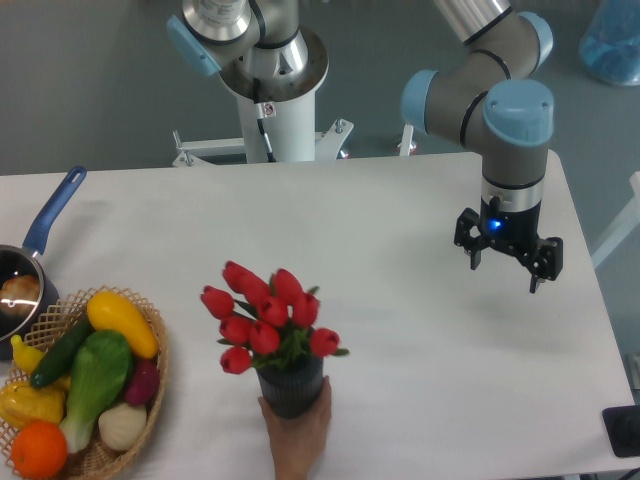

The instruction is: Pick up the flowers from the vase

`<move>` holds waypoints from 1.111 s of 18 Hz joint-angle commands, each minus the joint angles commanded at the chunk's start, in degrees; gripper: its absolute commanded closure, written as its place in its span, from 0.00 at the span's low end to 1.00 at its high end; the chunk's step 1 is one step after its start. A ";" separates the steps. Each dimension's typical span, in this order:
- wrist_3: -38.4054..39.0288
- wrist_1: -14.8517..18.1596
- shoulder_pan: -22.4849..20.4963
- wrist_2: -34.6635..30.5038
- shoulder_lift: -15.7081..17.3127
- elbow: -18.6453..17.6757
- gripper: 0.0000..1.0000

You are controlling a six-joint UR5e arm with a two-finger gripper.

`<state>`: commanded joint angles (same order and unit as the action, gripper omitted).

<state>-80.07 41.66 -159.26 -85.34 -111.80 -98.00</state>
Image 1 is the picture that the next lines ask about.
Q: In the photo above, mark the orange fruit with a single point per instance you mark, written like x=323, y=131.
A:
x=39, y=450

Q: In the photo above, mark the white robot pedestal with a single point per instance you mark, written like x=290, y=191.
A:
x=275, y=93

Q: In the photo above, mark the bare human hand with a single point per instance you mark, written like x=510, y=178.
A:
x=297, y=444

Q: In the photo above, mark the green cucumber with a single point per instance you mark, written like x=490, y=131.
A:
x=58, y=360

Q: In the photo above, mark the green bok choy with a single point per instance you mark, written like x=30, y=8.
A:
x=99, y=371

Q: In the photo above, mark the purple red onion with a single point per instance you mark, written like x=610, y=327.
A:
x=143, y=385

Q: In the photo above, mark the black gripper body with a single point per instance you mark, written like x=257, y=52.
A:
x=511, y=233

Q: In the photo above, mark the woven wicker basket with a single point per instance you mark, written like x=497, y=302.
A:
x=96, y=461

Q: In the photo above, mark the black device at edge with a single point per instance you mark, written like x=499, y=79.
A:
x=622, y=426

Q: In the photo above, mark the dark grey ribbed vase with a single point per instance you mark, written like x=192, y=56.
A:
x=292, y=392

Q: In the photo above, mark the white garlic bulb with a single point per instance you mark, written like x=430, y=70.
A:
x=121, y=426

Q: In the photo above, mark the yellow squash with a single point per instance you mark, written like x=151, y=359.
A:
x=108, y=310

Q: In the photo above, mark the yellow bell pepper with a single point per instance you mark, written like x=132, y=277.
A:
x=21, y=404

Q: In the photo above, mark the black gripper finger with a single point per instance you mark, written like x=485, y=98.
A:
x=469, y=237
x=544, y=261

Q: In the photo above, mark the blue handled saucepan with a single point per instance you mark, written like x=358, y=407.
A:
x=24, y=259

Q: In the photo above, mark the yellow banana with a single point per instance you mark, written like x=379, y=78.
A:
x=25, y=357

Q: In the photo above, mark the blue translucent bottle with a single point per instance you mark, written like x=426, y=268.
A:
x=609, y=49

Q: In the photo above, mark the brown bread roll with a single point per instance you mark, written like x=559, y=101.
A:
x=19, y=296

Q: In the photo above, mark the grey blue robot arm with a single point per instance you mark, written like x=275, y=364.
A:
x=489, y=105

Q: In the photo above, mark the red tulip bouquet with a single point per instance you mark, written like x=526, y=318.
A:
x=268, y=324

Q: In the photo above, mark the white metal frame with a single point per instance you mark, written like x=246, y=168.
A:
x=619, y=228

